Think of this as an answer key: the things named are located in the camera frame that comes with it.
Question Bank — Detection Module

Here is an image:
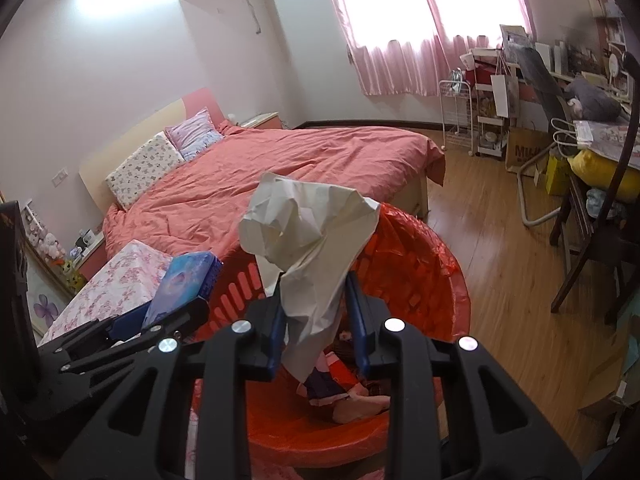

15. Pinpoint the orange laundry basket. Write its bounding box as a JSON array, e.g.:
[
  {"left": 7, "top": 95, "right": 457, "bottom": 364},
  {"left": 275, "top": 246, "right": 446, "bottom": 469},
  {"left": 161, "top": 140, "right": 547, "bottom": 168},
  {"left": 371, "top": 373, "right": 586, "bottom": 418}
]
[{"left": 195, "top": 204, "right": 471, "bottom": 468}]

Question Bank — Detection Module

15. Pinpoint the white wire rack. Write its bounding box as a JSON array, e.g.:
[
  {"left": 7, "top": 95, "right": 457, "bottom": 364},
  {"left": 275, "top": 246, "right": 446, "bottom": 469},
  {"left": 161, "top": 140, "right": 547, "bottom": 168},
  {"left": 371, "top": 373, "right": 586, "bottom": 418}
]
[{"left": 438, "top": 70, "right": 475, "bottom": 156}]

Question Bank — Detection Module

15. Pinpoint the beige pink headboard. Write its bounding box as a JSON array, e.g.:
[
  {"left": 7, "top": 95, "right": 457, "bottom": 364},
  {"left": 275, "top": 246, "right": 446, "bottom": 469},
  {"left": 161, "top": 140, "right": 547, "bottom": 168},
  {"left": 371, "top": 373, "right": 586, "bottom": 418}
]
[{"left": 79, "top": 88, "right": 226, "bottom": 214}]

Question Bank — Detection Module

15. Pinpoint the white paper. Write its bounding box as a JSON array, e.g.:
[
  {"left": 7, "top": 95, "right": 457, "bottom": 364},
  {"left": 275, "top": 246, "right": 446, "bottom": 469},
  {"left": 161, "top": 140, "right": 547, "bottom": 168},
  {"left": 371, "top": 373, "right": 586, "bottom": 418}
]
[{"left": 239, "top": 172, "right": 381, "bottom": 382}]

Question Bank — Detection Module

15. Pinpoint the cluttered desk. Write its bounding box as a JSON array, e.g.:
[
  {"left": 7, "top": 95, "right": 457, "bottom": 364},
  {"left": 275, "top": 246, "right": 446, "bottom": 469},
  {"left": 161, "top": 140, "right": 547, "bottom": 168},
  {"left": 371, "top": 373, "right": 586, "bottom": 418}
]
[{"left": 503, "top": 32, "right": 630, "bottom": 169}]

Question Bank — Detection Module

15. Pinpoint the blue tissue pack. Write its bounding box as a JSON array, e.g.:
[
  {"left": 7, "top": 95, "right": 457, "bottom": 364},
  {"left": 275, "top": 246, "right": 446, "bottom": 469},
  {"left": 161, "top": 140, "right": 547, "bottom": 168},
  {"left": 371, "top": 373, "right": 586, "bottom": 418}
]
[{"left": 142, "top": 252, "right": 222, "bottom": 328}]

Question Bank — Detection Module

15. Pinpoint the dark wooden chair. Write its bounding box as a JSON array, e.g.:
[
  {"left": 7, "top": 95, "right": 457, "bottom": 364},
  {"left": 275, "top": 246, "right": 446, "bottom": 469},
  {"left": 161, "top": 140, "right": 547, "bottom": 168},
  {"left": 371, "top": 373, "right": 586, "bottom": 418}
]
[{"left": 550, "top": 52, "right": 639, "bottom": 325}]

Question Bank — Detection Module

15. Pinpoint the dark red scrunchie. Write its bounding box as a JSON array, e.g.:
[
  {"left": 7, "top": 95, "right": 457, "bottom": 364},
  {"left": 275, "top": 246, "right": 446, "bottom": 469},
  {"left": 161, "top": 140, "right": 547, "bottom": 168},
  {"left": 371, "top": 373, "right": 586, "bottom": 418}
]
[{"left": 296, "top": 352, "right": 390, "bottom": 425}]

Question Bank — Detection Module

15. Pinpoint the pink window curtain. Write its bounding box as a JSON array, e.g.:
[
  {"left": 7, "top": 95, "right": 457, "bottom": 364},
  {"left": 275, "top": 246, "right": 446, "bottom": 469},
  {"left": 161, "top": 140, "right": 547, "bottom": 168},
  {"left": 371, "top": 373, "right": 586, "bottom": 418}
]
[{"left": 332, "top": 0, "right": 534, "bottom": 98}]

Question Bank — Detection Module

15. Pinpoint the floral white pillow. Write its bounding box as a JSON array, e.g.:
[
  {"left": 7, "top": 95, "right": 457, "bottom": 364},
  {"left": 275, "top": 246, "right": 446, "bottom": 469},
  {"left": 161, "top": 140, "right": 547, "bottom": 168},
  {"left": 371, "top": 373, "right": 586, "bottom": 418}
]
[{"left": 105, "top": 132, "right": 184, "bottom": 210}]

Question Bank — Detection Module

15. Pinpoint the striped pink pillow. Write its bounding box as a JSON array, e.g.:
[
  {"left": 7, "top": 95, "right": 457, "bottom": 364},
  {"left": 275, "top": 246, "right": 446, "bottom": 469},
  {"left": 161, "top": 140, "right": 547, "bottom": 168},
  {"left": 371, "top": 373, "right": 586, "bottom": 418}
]
[{"left": 164, "top": 108, "right": 224, "bottom": 162}]

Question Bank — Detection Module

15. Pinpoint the cardboard box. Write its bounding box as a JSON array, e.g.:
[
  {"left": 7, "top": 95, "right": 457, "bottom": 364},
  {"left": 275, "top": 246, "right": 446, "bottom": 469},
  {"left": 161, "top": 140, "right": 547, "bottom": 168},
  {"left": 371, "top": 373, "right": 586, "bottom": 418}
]
[{"left": 506, "top": 127, "right": 551, "bottom": 174}]

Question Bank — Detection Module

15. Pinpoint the right nightstand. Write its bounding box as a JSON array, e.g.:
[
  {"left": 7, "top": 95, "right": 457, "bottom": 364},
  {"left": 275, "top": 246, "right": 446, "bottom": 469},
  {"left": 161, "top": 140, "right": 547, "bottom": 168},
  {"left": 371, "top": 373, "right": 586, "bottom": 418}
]
[{"left": 240, "top": 112, "right": 283, "bottom": 129}]

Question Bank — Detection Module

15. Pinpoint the floral sliding wardrobe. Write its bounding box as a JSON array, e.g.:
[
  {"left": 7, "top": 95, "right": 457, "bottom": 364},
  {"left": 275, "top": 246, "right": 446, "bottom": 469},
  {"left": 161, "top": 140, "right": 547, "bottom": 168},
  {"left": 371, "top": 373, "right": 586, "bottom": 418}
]
[{"left": 27, "top": 256, "right": 72, "bottom": 340}]

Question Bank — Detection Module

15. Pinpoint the pink left nightstand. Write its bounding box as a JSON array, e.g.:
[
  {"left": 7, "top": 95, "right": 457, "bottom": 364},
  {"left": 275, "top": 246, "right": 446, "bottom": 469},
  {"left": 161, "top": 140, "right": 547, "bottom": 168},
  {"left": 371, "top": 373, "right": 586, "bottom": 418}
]
[{"left": 75, "top": 233, "right": 107, "bottom": 281}]

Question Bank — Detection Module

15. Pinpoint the white storage cart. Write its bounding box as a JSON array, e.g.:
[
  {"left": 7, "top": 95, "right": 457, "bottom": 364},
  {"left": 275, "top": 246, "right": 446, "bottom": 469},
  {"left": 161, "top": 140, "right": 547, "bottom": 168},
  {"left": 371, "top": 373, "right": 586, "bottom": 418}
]
[{"left": 471, "top": 48, "right": 520, "bottom": 159}]

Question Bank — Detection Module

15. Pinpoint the floral pink tablecloth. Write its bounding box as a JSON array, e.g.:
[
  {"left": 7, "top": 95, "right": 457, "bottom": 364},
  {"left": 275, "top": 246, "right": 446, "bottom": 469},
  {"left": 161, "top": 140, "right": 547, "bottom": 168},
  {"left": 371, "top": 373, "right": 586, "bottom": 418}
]
[{"left": 38, "top": 240, "right": 172, "bottom": 346}]

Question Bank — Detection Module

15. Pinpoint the yellow cushion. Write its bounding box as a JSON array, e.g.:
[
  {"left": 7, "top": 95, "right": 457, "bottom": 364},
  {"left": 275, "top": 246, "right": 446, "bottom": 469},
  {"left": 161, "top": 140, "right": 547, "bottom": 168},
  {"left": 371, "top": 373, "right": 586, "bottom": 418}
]
[{"left": 568, "top": 150, "right": 640, "bottom": 203}]

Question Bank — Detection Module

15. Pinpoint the coral bed duvet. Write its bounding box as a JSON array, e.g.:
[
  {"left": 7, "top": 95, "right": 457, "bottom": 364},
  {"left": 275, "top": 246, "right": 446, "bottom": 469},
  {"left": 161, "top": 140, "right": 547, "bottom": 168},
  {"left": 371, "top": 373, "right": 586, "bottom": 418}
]
[{"left": 103, "top": 122, "right": 446, "bottom": 259}]

